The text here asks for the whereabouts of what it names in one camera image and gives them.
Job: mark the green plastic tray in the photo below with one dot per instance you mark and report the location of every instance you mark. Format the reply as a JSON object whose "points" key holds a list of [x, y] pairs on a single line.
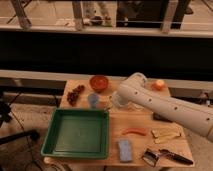
{"points": [[77, 134]]}

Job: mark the bunch of red grapes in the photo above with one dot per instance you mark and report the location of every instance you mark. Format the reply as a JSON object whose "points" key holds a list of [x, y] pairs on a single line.
{"points": [[72, 96]]}

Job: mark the orange carrot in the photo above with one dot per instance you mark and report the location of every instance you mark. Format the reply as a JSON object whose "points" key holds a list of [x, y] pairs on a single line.
{"points": [[137, 131]]}

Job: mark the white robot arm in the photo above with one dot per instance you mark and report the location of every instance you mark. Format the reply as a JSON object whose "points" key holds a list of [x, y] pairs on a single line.
{"points": [[194, 117]]}

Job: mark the blue sponge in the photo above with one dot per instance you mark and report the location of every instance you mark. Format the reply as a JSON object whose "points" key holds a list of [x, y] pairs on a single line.
{"points": [[125, 150]]}

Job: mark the clear glass container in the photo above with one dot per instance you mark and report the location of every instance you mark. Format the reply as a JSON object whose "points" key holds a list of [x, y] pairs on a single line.
{"points": [[119, 102]]}

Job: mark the yellow wooden utensil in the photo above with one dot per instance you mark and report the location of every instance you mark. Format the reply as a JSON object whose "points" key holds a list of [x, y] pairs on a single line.
{"points": [[161, 136]]}

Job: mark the red bowl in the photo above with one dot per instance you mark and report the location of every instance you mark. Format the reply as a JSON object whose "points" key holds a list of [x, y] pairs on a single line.
{"points": [[99, 83]]}

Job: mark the blue plastic cup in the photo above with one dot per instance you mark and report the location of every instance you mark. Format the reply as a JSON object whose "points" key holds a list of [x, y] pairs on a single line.
{"points": [[93, 100]]}

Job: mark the metal peeler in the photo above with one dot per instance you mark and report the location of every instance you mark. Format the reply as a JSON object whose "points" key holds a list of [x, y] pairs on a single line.
{"points": [[150, 157]]}

